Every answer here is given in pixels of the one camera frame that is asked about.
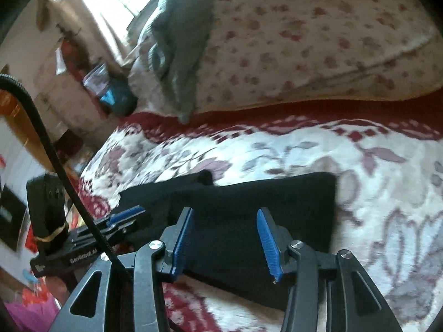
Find pink cloth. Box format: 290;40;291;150
5;297;61;332

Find grey-green knit towel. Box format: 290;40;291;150
147;0;220;125

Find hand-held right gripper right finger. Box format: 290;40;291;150
256;207;404;332

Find white floral fluffy blanket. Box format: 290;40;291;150
78;92;443;332

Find clear plastic container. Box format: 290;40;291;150
82;63;111;97

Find floral beige pillow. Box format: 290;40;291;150
126;0;443;116

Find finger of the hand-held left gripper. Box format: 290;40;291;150
71;221;140;247
74;205;146;236

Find thick black braided cable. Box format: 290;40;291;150
0;74;128;272

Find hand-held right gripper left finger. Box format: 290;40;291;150
48;206;194;332

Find black pants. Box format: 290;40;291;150
118;169;338;313

